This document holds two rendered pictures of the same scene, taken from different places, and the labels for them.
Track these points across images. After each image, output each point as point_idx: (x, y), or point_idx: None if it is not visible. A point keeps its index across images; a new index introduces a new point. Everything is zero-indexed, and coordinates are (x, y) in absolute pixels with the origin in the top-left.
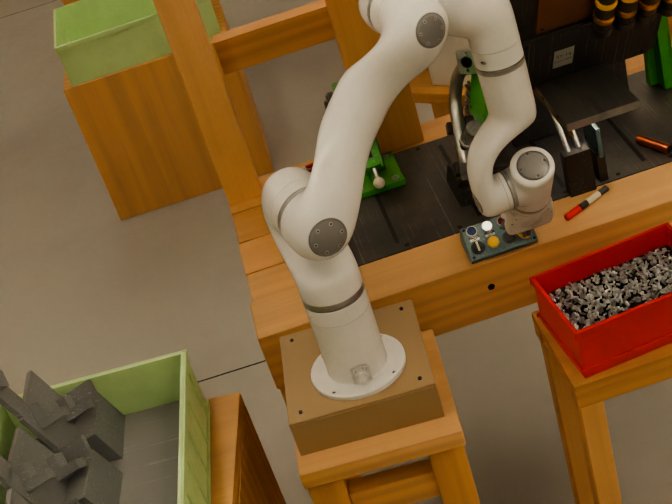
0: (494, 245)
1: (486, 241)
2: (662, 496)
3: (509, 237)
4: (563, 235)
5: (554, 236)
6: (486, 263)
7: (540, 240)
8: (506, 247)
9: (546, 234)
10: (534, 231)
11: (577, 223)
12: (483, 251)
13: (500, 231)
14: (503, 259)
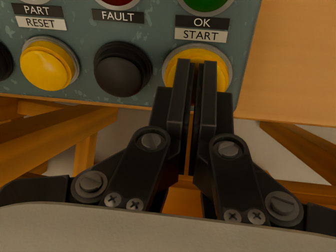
0: (46, 90)
1: (21, 45)
2: None
3: (116, 89)
4: (333, 120)
5: (301, 106)
6: (28, 97)
7: (245, 96)
8: (102, 96)
9: (282, 74)
10: (239, 85)
11: None
12: (6, 78)
13: (92, 27)
14: (91, 104)
